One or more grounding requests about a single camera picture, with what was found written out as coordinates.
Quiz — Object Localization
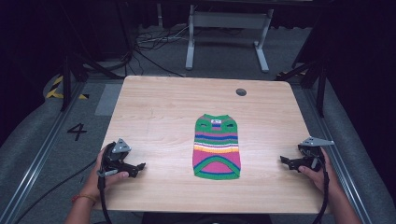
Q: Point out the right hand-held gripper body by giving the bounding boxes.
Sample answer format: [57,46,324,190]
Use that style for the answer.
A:
[297,136,335,173]

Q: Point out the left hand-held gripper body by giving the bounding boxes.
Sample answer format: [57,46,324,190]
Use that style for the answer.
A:
[101,138,133,175]

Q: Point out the person's right hand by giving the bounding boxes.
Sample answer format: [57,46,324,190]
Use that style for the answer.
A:
[297,147,339,196]

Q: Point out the person's left hand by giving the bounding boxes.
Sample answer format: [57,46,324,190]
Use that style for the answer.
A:
[81,148,130,202]

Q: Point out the striped knitted pet sweater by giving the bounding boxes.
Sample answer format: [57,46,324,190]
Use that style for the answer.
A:
[191,113,243,181]

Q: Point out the black metal stand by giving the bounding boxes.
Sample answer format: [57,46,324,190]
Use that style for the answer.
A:
[59,6,125,112]
[275,12,331,119]

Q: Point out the yellow black hazard tape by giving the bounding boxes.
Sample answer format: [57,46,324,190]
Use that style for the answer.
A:
[45,75,91,101]

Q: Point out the aluminium floor rail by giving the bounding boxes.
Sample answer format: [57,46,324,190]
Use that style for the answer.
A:
[303,87,375,224]
[0,81,87,224]

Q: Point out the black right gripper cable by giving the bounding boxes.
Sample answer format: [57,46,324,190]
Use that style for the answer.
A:
[311,153,332,224]

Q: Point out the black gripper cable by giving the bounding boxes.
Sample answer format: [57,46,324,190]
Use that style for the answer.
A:
[311,153,332,224]
[96,169,114,224]

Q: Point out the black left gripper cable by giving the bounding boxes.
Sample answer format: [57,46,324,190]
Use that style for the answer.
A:
[96,169,114,224]

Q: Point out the orange wrist bracelet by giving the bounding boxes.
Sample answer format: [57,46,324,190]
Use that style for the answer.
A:
[71,194,98,205]

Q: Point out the thin black floor cable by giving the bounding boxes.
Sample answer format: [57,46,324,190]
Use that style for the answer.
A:
[13,158,98,224]

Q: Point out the tangle of floor cables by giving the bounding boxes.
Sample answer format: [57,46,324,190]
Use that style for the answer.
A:
[125,24,244,78]

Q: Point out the white metal table frame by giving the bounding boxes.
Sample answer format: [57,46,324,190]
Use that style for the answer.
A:
[185,4,275,74]

